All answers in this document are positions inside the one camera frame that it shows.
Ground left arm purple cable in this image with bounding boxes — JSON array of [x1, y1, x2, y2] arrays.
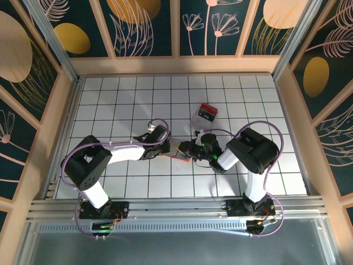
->
[[60, 118, 170, 240]]

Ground aluminium table edge rail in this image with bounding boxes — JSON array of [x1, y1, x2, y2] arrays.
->
[[44, 77, 83, 199], [272, 77, 315, 197]]

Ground wall panel pink leaf outlines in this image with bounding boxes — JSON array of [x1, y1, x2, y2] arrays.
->
[[311, 102, 353, 198]]

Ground wall panel disc and leaves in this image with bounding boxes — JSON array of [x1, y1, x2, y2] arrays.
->
[[92, 0, 177, 59]]

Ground dark plain wall panel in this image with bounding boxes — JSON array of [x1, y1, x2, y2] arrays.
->
[[0, 204, 13, 235], [340, 205, 353, 230]]

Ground wall panel with pink flowers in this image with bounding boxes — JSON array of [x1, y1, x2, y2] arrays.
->
[[176, 0, 253, 57]]

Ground wall panel single pink flower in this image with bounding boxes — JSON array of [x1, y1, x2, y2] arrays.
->
[[0, 85, 42, 204]]

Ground grey metal plate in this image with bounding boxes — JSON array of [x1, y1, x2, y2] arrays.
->
[[16, 229, 340, 265]]

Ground red and black card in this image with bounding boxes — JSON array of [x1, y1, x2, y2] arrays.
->
[[199, 102, 218, 116]]

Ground orange card holder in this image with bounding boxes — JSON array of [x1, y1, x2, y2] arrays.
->
[[164, 137, 191, 164]]

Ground aluminium frame post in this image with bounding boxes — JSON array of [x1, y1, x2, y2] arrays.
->
[[23, 0, 82, 83], [271, 0, 336, 81]]

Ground white VIP card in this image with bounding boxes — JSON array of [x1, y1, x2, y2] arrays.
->
[[190, 109, 216, 129]]

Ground wall panel with yellow oval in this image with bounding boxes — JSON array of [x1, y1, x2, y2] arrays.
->
[[41, 0, 115, 59]]

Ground wall panel leaf yellow oval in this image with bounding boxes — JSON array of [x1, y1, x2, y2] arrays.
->
[[288, 0, 353, 119]]

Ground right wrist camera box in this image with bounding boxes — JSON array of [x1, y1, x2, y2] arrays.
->
[[192, 129, 206, 144]]

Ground wall panel beige disc stalks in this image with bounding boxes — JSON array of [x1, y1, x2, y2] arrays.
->
[[241, 0, 315, 57]]

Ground thin black cable loop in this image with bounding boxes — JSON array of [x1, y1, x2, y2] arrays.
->
[[194, 158, 213, 169]]

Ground perforated aluminium cable duct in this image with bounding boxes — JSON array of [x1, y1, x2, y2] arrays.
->
[[37, 220, 322, 234]]

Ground dark left wall picture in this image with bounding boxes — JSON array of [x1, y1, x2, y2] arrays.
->
[[0, 9, 61, 125]]

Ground small circuit board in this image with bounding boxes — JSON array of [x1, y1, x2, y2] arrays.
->
[[90, 220, 115, 235]]

